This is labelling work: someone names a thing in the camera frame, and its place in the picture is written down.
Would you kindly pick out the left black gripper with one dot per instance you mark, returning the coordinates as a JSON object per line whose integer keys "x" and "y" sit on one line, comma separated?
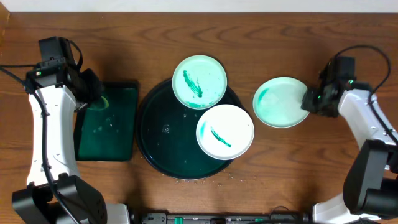
{"x": 93, "y": 88}

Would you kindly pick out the pale green plate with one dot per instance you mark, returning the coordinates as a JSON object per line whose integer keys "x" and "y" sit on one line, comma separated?
{"x": 277, "y": 102}
{"x": 199, "y": 82}

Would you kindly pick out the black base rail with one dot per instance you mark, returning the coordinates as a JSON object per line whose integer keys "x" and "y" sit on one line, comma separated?
{"x": 275, "y": 217}

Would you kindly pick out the white plate green smear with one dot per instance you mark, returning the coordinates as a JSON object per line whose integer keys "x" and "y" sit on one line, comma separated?
{"x": 225, "y": 132}

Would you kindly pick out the rectangular dark green tray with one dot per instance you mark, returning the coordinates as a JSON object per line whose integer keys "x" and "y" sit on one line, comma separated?
{"x": 108, "y": 135}

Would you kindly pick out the pale green plate top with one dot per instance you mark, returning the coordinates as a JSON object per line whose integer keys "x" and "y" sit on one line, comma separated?
{"x": 199, "y": 82}

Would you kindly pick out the round dark green tray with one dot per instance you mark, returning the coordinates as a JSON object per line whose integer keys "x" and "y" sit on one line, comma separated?
{"x": 166, "y": 135}

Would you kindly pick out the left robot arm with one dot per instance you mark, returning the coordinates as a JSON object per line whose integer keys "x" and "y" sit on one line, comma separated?
{"x": 55, "y": 192}

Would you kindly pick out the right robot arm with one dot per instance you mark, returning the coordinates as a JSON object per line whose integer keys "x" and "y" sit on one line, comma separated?
{"x": 367, "y": 194}

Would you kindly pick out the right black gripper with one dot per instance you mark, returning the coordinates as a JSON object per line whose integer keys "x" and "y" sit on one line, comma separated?
{"x": 308, "y": 102}

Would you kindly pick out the green scrubbing sponge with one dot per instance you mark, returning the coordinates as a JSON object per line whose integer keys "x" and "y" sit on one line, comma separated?
{"x": 100, "y": 104}

